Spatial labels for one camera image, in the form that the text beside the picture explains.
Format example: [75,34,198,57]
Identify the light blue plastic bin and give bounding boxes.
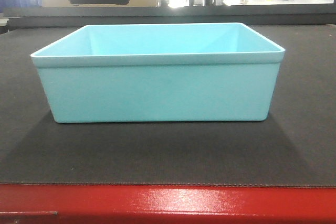
[31,23,285,123]

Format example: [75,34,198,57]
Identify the dark grey conveyor belt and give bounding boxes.
[1,25,335,187]

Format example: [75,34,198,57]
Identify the white background table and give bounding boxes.
[223,0,334,6]

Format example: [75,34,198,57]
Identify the dark conveyor back rail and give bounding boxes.
[4,2,335,28]

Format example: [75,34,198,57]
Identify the red conveyor frame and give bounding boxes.
[1,184,335,223]

